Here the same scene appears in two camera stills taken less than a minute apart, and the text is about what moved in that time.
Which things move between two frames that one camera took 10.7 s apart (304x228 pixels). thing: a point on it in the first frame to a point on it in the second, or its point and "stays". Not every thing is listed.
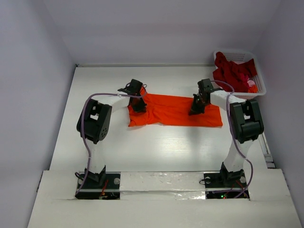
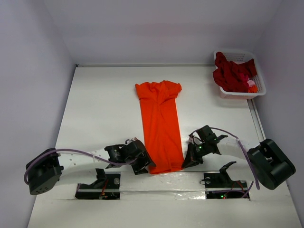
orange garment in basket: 253,89 stays
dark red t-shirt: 236,75 stays
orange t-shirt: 164,109 to 161,132
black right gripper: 198,104 to 193,155
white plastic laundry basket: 241,57 stays
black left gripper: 140,108 to 144,161
